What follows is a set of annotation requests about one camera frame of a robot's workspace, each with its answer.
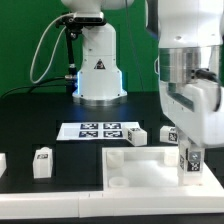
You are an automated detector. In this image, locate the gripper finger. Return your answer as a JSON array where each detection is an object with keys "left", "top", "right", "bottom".
[{"left": 188, "top": 148, "right": 202, "bottom": 162}]

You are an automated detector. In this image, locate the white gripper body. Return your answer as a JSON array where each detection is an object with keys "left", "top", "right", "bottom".
[{"left": 154, "top": 56, "right": 224, "bottom": 148}]

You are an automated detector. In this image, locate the white square tabletop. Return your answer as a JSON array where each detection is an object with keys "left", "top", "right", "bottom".
[{"left": 102, "top": 146, "right": 221, "bottom": 192}]

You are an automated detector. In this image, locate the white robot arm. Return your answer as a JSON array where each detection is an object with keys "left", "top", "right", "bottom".
[{"left": 61, "top": 0, "right": 224, "bottom": 150}]

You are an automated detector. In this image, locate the white L-shaped fence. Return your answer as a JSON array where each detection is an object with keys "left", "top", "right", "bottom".
[{"left": 0, "top": 159, "right": 224, "bottom": 221}]

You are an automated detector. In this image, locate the white tag sheet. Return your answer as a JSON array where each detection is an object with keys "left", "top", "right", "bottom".
[{"left": 57, "top": 122, "right": 139, "bottom": 141}]

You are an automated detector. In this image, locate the white block at left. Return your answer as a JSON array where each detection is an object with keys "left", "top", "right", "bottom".
[{"left": 0, "top": 153, "right": 7, "bottom": 178}]

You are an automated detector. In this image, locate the black cable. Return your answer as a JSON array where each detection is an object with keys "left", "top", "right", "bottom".
[{"left": 0, "top": 77, "right": 75, "bottom": 101}]

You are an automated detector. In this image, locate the black camera on stand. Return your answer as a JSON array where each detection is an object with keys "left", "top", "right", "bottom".
[{"left": 55, "top": 13, "right": 106, "bottom": 94}]

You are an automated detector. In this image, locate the grey camera cable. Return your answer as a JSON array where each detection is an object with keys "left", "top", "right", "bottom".
[{"left": 29, "top": 13, "right": 75, "bottom": 86}]

